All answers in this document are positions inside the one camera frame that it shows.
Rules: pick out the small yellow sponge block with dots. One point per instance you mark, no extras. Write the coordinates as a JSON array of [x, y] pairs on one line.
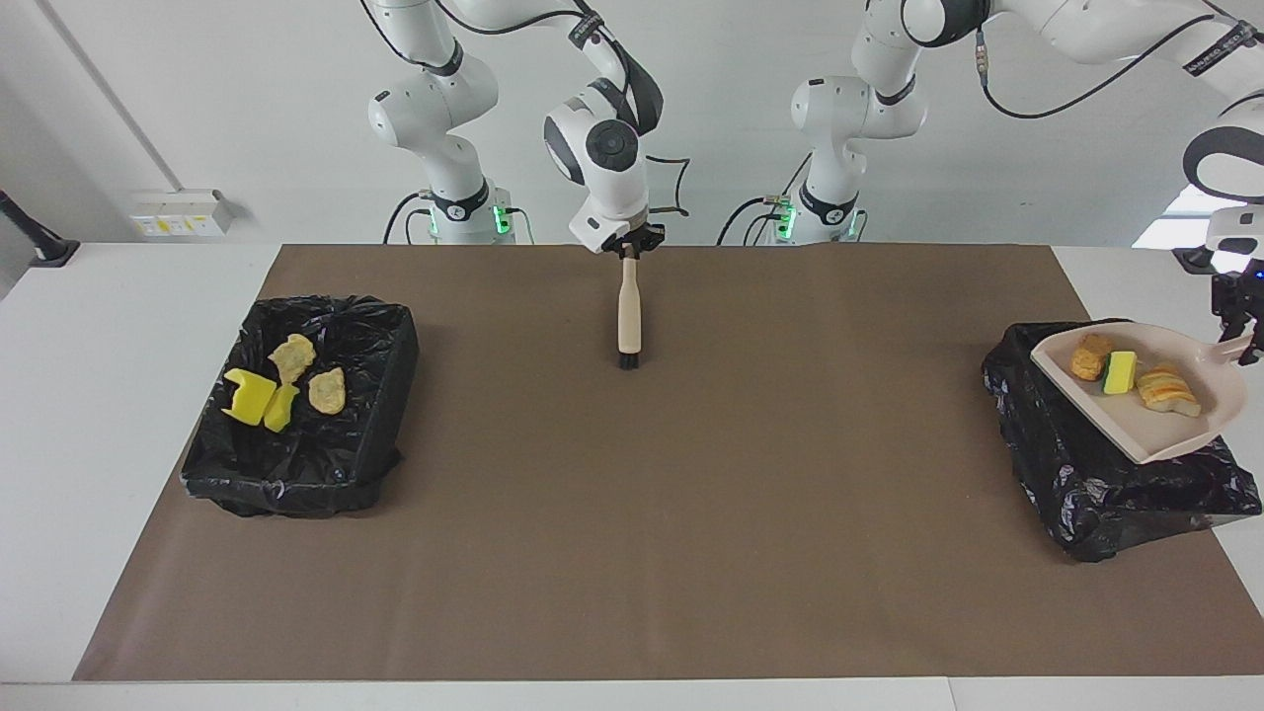
[[280, 409]]

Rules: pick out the beige hand brush black bristles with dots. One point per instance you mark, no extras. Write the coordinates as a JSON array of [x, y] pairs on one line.
[[630, 306]]

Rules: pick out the black bag lined bin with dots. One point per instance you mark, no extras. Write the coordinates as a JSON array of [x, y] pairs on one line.
[[326, 454], [1096, 494]]

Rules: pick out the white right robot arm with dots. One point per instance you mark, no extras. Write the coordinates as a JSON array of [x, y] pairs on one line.
[[607, 158]]

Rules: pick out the brown bread roll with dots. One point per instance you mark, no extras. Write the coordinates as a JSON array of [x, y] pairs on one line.
[[1091, 357]]

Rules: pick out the pink plastic dustpan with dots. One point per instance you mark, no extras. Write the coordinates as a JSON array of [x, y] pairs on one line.
[[1165, 434]]

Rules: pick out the white wall socket box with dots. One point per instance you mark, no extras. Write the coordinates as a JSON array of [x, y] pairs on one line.
[[183, 212]]

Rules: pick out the notched yellow sponge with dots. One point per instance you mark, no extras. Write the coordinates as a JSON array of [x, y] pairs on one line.
[[249, 397]]

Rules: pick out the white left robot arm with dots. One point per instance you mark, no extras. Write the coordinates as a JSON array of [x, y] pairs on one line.
[[859, 104]]

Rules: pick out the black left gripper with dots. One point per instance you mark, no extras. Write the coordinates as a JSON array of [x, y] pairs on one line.
[[1239, 291]]

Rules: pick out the striped croissant bread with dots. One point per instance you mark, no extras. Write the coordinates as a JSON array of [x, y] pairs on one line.
[[1168, 391]]

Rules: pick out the yellow sponge piece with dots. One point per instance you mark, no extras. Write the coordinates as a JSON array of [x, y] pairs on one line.
[[1120, 373]]

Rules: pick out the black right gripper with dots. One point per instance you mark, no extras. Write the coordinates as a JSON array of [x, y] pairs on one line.
[[634, 239]]

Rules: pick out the pale cracker bread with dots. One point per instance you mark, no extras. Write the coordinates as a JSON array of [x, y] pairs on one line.
[[292, 357]]

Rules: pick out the black clamp stand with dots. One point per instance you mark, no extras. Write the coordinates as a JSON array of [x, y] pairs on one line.
[[44, 247], [1193, 262]]

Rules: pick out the small striped bread piece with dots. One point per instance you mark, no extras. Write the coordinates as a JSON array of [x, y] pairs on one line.
[[327, 392]]

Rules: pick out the brown table mat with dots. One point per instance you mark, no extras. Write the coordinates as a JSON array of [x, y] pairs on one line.
[[494, 592]]

